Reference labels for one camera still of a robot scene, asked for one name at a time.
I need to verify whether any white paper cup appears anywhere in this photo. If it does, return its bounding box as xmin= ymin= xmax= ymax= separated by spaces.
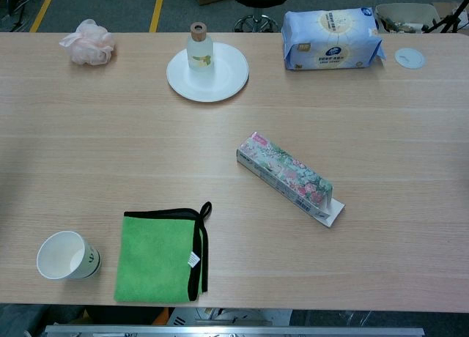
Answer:
xmin=36 ymin=230 xmax=103 ymax=281

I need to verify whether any green microfiber cloth black trim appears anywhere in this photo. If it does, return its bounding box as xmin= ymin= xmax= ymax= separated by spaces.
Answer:
xmin=114 ymin=201 xmax=213 ymax=304

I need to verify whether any white round lid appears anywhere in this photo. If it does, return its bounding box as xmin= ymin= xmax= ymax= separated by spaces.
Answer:
xmin=394 ymin=47 xmax=426 ymax=70

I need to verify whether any floral rectangular box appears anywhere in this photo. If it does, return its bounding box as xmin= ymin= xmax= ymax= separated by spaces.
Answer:
xmin=236 ymin=131 xmax=347 ymax=229

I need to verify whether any frosted bottle with wooden cap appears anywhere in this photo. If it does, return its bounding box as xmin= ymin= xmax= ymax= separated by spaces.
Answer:
xmin=186 ymin=21 xmax=215 ymax=71

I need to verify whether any black tripod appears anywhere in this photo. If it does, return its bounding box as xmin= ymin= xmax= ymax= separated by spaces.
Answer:
xmin=423 ymin=0 xmax=469 ymax=34

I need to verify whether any white open bin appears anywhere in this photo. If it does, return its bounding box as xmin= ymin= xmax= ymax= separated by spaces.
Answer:
xmin=374 ymin=3 xmax=440 ymax=34

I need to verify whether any aluminium profile rail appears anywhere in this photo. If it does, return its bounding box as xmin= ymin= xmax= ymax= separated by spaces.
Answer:
xmin=43 ymin=325 xmax=425 ymax=337

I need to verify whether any pink bath pouf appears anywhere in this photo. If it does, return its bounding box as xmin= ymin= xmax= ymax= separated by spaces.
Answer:
xmin=59 ymin=18 xmax=116 ymax=66

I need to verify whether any white round plate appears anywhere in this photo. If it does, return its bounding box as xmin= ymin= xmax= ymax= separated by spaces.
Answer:
xmin=166 ymin=42 xmax=250 ymax=103

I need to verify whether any blue tissue pack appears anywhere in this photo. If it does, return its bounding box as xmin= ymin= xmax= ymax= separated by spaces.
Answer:
xmin=281 ymin=7 xmax=388 ymax=72

